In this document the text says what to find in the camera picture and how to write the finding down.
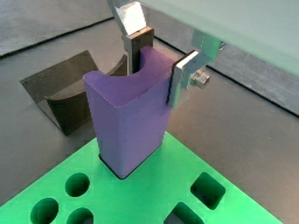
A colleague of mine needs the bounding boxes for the green shape sorter board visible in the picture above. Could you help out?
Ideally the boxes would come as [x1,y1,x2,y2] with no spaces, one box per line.
[0,134,282,224]

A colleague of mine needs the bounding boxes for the purple arch block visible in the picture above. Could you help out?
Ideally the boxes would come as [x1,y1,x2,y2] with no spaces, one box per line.
[82,46,173,179]

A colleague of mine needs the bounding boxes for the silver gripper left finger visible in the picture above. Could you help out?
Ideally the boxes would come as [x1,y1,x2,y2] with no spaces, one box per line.
[106,0,154,74]

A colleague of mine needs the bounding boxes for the black arch holder block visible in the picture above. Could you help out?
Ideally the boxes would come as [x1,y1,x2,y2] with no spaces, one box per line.
[19,49,128,137]

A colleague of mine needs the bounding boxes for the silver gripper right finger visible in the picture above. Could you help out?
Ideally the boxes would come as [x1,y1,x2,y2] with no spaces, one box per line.
[166,30,221,109]

